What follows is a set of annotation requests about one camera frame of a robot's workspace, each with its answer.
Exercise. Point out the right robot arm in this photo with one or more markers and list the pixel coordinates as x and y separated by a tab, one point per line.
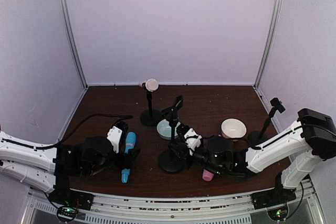
312	135

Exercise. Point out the blue toy microphone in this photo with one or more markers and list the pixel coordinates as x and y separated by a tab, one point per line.
130	143

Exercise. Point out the white ceramic bowl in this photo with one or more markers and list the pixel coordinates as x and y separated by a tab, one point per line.
233	128

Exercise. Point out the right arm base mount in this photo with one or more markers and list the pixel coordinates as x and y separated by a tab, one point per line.
275	200

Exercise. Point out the left aluminium frame post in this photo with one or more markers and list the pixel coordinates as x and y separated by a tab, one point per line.
72	43

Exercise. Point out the pink toy microphone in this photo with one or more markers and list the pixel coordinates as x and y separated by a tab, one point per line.
207	176

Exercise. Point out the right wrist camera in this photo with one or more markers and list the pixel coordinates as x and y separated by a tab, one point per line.
189	138

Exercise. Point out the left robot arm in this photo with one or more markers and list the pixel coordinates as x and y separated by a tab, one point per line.
49	167

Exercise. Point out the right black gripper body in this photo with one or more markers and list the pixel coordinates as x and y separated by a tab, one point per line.
179	147

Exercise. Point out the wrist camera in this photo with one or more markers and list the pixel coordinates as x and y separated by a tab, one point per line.
189	138
116	135

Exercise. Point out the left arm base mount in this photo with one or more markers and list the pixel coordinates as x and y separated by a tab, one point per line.
68	202

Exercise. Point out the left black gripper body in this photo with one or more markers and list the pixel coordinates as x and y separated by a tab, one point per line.
127	159

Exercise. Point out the cream toy microphone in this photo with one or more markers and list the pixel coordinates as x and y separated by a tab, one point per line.
150	85

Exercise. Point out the aluminium frame post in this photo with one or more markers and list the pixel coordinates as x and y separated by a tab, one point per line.
269	41
72	43

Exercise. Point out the right aluminium frame post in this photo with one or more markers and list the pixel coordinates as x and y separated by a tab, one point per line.
269	41

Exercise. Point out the black microphone stand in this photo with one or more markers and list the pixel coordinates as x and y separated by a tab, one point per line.
255	138
168	161
150	117

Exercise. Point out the light green ceramic bowl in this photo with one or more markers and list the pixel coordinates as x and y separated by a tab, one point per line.
164	130

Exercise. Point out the front aluminium rail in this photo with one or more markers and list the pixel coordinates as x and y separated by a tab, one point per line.
236	208

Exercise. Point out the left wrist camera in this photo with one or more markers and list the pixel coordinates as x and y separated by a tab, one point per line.
116	135

